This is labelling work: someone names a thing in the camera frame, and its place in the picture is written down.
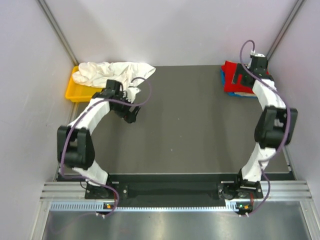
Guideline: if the slotted grey cable duct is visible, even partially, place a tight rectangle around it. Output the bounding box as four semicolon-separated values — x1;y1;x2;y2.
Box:
50;201;251;213

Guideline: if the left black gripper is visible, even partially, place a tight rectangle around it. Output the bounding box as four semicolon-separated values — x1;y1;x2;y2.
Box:
112;91;141;124

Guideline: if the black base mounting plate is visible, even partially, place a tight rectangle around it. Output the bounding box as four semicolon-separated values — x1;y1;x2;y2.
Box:
84;173;263;207

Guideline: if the folded beige t-shirt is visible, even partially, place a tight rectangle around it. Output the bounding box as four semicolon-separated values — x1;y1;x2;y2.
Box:
235;92;257;98

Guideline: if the folded blue t-shirt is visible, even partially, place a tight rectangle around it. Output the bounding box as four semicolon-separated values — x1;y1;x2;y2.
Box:
220;69;257;99

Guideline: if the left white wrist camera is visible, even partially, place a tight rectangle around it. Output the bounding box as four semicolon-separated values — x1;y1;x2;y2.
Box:
125;86;141;104

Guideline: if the yellow plastic bin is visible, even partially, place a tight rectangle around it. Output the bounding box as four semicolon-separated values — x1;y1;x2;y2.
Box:
65;66;102;103

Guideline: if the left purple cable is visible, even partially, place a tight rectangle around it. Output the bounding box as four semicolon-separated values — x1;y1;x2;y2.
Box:
59;76;153;218

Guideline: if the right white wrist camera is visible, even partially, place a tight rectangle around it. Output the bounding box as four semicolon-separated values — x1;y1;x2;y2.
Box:
250;50;266;58

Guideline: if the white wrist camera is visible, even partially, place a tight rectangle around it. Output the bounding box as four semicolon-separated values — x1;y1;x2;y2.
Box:
125;86;141;104
250;50;266;58

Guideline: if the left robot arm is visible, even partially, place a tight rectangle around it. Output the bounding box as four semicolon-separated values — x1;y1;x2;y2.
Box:
57;80;141;199

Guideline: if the aluminium frame rail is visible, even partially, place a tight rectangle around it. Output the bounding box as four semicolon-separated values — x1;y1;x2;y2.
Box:
40;180;320;240

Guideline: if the purple cable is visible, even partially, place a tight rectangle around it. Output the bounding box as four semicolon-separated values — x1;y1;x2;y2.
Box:
239;39;291;218
59;76;153;218

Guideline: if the red t-shirt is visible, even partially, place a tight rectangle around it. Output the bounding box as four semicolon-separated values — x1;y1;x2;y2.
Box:
220;60;273;95

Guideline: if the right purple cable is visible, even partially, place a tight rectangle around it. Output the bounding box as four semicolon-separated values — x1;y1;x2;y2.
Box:
239;39;291;218

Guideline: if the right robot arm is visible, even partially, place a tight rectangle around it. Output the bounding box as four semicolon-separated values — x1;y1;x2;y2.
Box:
233;52;298;198

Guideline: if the white t-shirt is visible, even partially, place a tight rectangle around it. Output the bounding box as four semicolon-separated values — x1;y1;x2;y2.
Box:
72;61;156;90

